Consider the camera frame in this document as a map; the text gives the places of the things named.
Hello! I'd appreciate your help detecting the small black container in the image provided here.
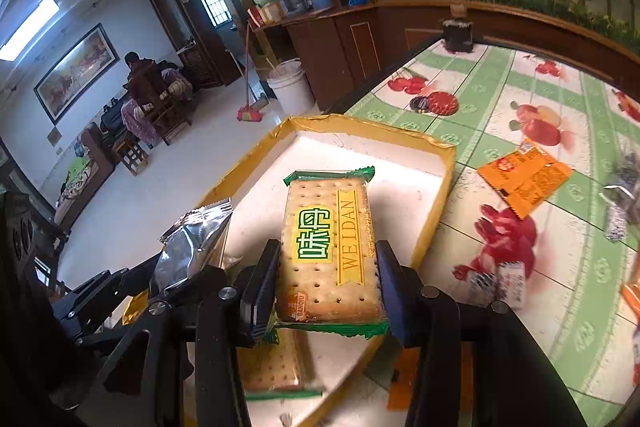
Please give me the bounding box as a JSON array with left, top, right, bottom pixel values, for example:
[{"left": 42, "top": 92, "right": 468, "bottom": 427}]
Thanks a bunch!
[{"left": 442, "top": 4, "right": 475, "bottom": 54}]

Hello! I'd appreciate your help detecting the framed wall painting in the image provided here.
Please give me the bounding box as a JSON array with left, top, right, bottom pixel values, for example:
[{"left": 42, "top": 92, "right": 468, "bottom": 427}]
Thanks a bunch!
[{"left": 33, "top": 23, "right": 121, "bottom": 126}]

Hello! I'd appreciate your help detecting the red broom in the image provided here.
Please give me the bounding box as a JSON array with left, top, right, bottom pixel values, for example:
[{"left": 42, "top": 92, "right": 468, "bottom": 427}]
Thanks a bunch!
[{"left": 236, "top": 21, "right": 264, "bottom": 122}]

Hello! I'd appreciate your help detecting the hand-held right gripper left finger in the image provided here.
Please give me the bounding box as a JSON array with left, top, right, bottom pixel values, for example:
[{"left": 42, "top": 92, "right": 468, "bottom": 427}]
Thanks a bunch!
[{"left": 87, "top": 239, "right": 282, "bottom": 427}]

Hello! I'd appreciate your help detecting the yellow-rimmed cardboard box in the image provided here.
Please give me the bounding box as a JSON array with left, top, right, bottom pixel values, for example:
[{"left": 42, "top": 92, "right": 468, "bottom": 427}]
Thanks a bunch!
[{"left": 122, "top": 114, "right": 457, "bottom": 427}]

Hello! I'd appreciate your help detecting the brown sofa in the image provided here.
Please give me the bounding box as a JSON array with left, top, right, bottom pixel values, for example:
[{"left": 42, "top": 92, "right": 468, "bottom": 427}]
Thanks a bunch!
[{"left": 52, "top": 123, "right": 116, "bottom": 230}]

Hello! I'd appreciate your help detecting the dark tall cabinet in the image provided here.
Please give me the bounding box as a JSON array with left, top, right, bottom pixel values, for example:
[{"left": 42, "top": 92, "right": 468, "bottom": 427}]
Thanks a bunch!
[{"left": 145, "top": 0, "right": 241, "bottom": 90}]

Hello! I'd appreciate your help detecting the barred window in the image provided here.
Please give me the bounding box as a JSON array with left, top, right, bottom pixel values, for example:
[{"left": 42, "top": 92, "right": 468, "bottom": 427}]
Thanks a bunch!
[{"left": 196, "top": 0, "right": 232, "bottom": 26}]

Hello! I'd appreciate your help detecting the ceiling light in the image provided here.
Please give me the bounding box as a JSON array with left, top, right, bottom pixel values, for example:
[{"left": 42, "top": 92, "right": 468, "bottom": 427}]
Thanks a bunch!
[{"left": 0, "top": 0, "right": 60, "bottom": 62}]

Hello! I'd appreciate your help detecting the wooden stool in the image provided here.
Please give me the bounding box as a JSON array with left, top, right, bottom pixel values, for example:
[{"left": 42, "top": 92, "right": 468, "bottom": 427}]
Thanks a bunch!
[{"left": 111, "top": 136, "right": 149, "bottom": 176}]

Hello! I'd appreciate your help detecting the clear bag of dark seeds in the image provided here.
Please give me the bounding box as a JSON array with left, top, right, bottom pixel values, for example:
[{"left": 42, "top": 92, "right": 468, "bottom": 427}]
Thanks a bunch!
[{"left": 599, "top": 149, "right": 640, "bottom": 244}]

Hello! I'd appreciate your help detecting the green-edged cracker packet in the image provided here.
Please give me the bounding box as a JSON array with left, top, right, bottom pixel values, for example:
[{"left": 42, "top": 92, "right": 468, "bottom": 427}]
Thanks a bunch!
[
  {"left": 274, "top": 166, "right": 391, "bottom": 340},
  {"left": 237, "top": 329, "right": 326, "bottom": 403}
]

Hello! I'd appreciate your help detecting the patterned cloth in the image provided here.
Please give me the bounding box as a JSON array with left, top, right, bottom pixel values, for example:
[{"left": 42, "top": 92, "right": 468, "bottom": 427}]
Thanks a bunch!
[{"left": 121, "top": 99, "right": 151, "bottom": 146}]

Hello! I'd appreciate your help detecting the white plastic bucket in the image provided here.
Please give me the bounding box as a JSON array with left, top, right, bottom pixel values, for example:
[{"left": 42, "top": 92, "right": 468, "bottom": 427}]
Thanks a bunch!
[{"left": 266, "top": 58, "right": 317, "bottom": 116}]

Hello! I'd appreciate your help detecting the orange snack packet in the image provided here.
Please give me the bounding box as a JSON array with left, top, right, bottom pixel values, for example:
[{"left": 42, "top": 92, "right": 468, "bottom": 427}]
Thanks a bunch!
[
  {"left": 387, "top": 346, "right": 421, "bottom": 410},
  {"left": 621, "top": 279, "right": 640, "bottom": 323},
  {"left": 476, "top": 138, "right": 573, "bottom": 221}
]

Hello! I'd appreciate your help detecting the red and white box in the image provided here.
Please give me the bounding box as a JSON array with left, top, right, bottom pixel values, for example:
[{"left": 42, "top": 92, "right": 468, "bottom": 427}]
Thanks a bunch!
[{"left": 247, "top": 3, "right": 285, "bottom": 28}]

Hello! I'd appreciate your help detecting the silver foil snack packet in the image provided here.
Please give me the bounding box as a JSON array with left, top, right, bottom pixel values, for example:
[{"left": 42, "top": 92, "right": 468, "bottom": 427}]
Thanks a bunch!
[{"left": 150, "top": 199, "right": 235, "bottom": 295}]

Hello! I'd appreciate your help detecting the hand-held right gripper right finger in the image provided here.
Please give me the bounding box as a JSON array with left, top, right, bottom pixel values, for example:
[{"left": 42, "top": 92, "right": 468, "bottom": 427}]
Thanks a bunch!
[{"left": 375, "top": 241, "right": 588, "bottom": 427}]

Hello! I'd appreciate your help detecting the wooden cabinet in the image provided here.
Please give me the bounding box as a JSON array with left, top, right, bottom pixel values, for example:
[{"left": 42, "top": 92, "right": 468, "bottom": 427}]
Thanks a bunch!
[{"left": 240, "top": 0, "right": 640, "bottom": 112}]

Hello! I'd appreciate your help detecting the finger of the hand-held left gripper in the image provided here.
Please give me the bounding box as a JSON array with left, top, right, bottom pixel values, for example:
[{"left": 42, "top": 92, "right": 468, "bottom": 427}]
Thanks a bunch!
[{"left": 50, "top": 253, "right": 163, "bottom": 325}]

